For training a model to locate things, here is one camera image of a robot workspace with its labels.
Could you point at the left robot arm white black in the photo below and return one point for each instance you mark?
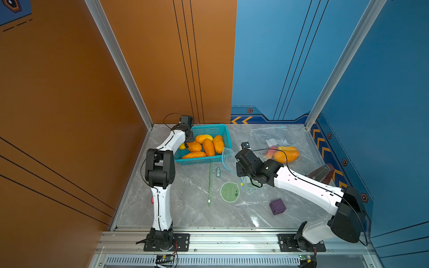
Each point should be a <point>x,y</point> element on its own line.
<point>159,176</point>

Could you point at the large orange mango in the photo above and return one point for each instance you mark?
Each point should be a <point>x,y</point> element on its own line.
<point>286,154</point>

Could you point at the orange mango front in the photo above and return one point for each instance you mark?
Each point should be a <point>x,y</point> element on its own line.
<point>193,155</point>

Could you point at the clear zip-top bag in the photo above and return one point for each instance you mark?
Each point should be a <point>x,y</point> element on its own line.
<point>289,135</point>
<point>229,160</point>

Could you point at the purple cube box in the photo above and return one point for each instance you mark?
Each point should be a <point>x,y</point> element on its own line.
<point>277,206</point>

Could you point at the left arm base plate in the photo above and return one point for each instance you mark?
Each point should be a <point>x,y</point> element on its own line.
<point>167,242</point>

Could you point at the dark red box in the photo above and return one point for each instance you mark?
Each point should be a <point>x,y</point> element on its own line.
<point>323,174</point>

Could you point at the aluminium rail front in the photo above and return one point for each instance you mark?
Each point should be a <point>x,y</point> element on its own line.
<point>228,241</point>

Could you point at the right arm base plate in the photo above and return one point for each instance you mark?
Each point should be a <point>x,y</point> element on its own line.
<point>288,243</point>

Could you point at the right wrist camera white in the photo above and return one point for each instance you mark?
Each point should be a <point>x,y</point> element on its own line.
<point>245,146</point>

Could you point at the teal plastic basket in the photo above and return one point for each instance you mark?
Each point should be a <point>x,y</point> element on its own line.
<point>213,130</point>

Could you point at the clear bags stack green print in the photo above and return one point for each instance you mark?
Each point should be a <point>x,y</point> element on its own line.
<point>230,192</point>

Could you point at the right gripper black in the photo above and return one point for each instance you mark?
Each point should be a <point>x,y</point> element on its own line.
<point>241,160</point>

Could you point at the red pink mango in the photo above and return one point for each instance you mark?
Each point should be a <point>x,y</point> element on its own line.
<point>270,152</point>

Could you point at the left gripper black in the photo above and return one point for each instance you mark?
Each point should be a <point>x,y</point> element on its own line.
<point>189,135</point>

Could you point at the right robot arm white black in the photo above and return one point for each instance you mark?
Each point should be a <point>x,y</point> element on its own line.
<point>345,210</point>

